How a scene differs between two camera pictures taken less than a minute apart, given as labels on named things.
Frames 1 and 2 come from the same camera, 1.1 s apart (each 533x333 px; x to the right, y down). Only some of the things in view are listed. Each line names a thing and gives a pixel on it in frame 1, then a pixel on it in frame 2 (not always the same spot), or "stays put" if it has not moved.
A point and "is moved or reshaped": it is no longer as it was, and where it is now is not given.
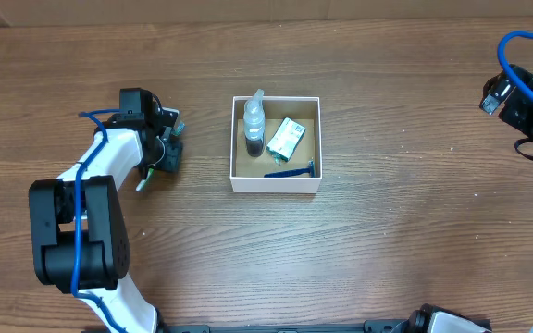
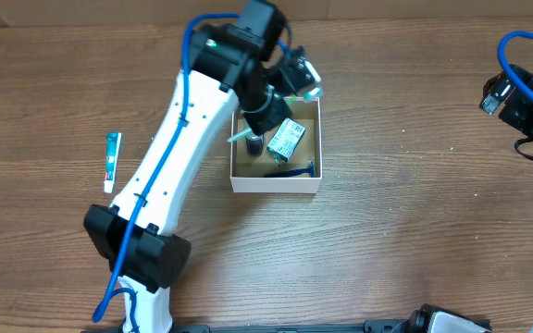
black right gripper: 505,95 stays put
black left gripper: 174,161 to 260,122
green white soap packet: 286,140 stays put
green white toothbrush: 177,129 is moved or reshaped
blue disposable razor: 303,172 stays put
